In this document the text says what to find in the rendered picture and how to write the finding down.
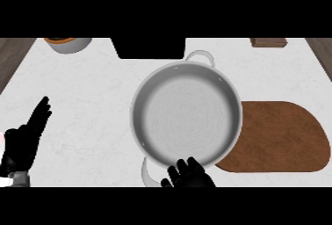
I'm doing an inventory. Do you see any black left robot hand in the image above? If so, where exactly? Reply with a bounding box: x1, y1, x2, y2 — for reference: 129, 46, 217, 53
0, 96, 53, 178

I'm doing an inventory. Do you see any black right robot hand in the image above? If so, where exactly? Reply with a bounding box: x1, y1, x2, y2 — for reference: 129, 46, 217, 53
160, 156, 217, 188

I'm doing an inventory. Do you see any brown wooden cutting board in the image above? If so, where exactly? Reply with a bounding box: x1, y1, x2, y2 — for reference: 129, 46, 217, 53
214, 100, 332, 174

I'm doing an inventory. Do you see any white bowl with orange rim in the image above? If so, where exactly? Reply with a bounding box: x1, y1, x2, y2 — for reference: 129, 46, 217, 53
43, 38, 93, 55

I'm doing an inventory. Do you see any black box appliance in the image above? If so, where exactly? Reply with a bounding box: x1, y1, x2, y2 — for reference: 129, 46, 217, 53
111, 38, 188, 60

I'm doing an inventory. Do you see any brown wooden block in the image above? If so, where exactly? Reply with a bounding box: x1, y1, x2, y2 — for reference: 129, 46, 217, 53
250, 38, 289, 49

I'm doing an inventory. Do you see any silver two-handled pot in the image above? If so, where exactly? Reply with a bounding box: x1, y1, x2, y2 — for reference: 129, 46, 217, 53
130, 49, 244, 188

